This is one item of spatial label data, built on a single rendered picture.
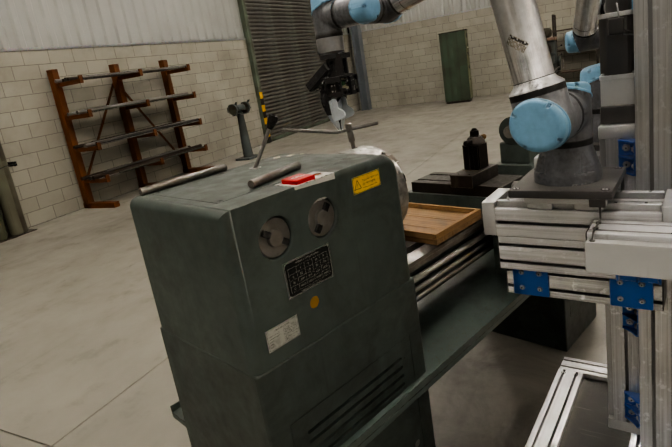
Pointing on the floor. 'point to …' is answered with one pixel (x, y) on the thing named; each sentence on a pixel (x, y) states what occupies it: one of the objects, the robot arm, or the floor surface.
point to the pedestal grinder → (242, 128)
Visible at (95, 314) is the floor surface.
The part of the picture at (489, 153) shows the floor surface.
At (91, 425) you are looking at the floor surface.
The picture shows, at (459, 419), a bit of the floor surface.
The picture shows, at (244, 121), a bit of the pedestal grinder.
